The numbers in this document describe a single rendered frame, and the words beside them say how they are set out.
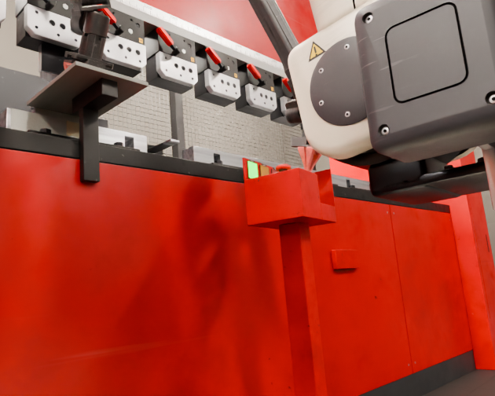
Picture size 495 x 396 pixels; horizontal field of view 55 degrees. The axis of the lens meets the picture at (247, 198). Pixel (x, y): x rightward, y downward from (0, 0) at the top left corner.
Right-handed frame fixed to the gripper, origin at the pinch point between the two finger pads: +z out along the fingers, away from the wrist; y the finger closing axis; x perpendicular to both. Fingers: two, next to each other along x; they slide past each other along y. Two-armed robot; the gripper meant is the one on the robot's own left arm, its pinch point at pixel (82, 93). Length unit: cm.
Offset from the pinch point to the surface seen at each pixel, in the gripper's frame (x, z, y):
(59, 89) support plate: 5.2, 0.0, 7.9
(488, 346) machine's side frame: 49, 75, -214
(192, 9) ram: -27, -36, -44
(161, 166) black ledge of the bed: 11.6, 13.3, -19.7
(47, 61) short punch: -13.6, -5.8, 4.9
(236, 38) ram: -25, -33, -65
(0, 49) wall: -251, -11, -48
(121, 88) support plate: 12.5, -3.7, -3.4
